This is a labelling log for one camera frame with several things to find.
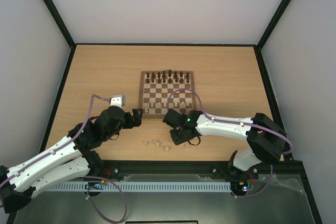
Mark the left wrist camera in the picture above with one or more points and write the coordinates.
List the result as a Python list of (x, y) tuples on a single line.
[(118, 100)]

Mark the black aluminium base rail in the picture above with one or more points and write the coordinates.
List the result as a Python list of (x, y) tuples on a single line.
[(213, 169)]

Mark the white slotted cable duct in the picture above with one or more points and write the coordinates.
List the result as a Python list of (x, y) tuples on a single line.
[(162, 187)]

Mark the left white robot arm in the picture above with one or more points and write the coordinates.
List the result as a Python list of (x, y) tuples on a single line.
[(72, 157)]

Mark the wooden chess board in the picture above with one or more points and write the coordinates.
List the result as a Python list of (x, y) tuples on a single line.
[(168, 93)]

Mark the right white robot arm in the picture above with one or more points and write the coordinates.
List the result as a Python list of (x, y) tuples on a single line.
[(265, 139)]

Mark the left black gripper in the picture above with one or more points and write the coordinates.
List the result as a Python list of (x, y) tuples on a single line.
[(137, 119)]

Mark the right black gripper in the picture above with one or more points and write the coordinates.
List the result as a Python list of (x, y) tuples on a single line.
[(177, 127)]

